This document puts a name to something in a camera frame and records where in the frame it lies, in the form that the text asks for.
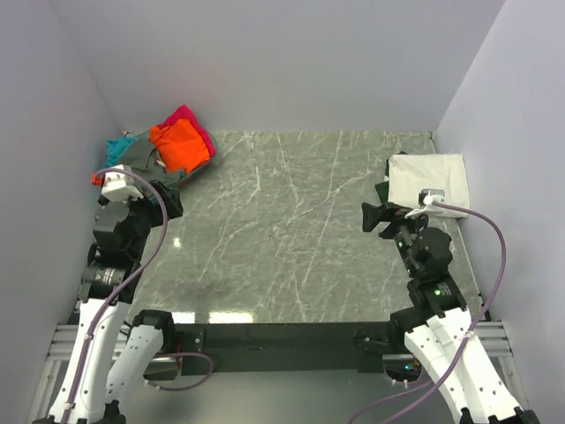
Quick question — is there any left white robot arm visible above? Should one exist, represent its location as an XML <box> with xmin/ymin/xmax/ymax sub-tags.
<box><xmin>42</xmin><ymin>178</ymin><xmax>184</xmax><ymax>423</ymax></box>

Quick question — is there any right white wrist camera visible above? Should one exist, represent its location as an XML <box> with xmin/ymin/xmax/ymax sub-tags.
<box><xmin>404</xmin><ymin>189</ymin><xmax>445</xmax><ymax>218</ymax></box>

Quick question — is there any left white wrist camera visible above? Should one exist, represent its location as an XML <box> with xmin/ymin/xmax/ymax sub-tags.
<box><xmin>91</xmin><ymin>164</ymin><xmax>143</xmax><ymax>202</ymax></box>

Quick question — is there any purple cable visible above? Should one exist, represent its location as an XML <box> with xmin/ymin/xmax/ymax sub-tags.
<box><xmin>59</xmin><ymin>165</ymin><xmax>216</xmax><ymax>424</ymax></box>
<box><xmin>347</xmin><ymin>201</ymin><xmax>508</xmax><ymax>424</ymax></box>

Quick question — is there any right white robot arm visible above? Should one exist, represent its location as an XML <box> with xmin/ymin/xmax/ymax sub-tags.
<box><xmin>361</xmin><ymin>203</ymin><xmax>539</xmax><ymax>423</ymax></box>

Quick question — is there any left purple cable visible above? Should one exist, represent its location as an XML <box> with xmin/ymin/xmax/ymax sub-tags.
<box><xmin>59</xmin><ymin>165</ymin><xmax>216</xmax><ymax>424</ymax></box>

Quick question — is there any orange t shirt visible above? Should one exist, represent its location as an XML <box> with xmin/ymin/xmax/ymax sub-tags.
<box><xmin>149</xmin><ymin>119</ymin><xmax>211</xmax><ymax>172</ymax></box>

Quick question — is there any clear plastic basket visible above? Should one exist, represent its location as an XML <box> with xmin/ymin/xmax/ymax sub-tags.
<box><xmin>105</xmin><ymin>124</ymin><xmax>213</xmax><ymax>188</ymax></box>

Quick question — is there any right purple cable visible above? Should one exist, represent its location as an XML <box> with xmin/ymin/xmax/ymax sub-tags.
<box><xmin>347</xmin><ymin>201</ymin><xmax>508</xmax><ymax>424</ymax></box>

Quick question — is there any dark grey t shirt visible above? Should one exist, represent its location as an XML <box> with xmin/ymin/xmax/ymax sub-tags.
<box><xmin>118</xmin><ymin>133</ymin><xmax>188</xmax><ymax>189</ymax></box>

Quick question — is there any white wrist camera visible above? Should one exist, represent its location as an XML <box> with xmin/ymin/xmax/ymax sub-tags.
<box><xmin>404</xmin><ymin>189</ymin><xmax>445</xmax><ymax>218</ymax></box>
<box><xmin>91</xmin><ymin>164</ymin><xmax>143</xmax><ymax>202</ymax></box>

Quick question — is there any teal t shirt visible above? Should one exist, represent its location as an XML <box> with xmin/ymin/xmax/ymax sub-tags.
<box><xmin>106</xmin><ymin>135</ymin><xmax>136</xmax><ymax>167</ymax></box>

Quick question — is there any pink t shirt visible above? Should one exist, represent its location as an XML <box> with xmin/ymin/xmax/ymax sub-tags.
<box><xmin>162</xmin><ymin>104</ymin><xmax>217</xmax><ymax>156</ymax></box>

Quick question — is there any folded white t shirt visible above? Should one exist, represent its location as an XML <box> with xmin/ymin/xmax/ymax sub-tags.
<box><xmin>388</xmin><ymin>154</ymin><xmax>471</xmax><ymax>210</ymax></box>

